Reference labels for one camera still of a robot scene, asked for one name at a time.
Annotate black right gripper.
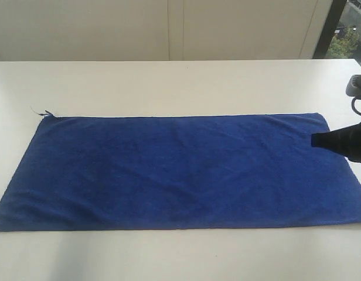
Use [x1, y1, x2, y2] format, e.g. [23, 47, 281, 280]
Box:
[311, 122, 361, 164]

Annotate blue towel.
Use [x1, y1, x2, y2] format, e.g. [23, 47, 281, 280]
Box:
[0, 113, 361, 232]

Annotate green tree outside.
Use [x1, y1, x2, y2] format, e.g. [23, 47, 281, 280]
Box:
[326, 26, 359, 59]

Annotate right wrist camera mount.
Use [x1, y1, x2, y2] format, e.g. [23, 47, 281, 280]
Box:
[345, 74, 361, 116]

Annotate black window frame post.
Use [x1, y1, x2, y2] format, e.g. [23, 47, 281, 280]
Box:
[312, 0, 347, 59]

